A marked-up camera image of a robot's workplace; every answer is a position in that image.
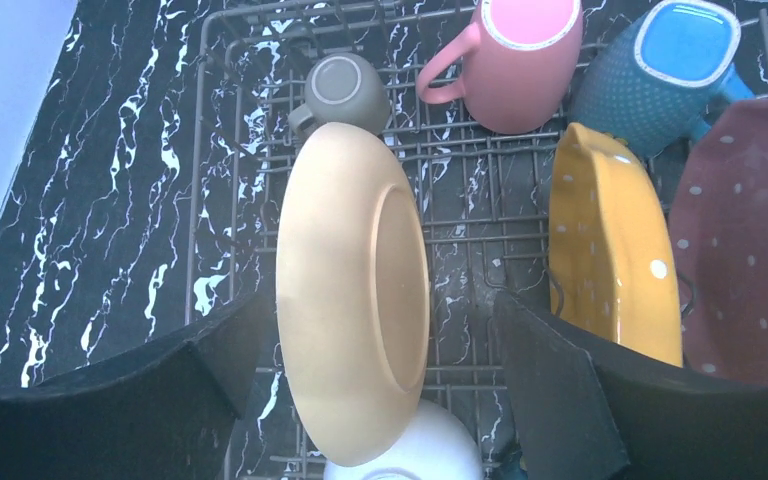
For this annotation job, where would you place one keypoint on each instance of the pink ceramic mug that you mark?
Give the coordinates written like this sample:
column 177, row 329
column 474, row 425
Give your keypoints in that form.
column 511, row 65

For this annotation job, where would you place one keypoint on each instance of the beige ceramic mug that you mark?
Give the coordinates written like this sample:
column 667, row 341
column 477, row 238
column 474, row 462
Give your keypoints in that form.
column 345, row 88

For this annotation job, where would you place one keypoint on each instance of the yellow plate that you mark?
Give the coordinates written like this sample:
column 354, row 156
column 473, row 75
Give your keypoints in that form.
column 608, row 250

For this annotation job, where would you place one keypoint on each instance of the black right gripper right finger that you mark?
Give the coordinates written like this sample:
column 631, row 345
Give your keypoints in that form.
column 587, row 408

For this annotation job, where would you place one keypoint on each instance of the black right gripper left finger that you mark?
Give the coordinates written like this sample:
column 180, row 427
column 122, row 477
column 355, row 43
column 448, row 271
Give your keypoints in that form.
column 163, row 410

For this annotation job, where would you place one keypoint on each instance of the blue ceramic mug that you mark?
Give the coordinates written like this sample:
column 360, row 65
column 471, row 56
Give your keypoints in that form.
column 652, row 84

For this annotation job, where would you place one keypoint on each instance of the white ceramic bowl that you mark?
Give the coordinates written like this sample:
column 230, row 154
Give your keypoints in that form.
column 435, row 446

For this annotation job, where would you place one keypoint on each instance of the pink polka dot plate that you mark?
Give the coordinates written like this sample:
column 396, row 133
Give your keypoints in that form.
column 718, row 224

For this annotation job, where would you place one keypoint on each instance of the metal wire dish rack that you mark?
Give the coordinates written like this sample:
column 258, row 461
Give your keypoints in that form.
column 482, row 199

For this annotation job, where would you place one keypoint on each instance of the beige round plate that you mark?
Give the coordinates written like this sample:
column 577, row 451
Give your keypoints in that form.
column 353, row 294

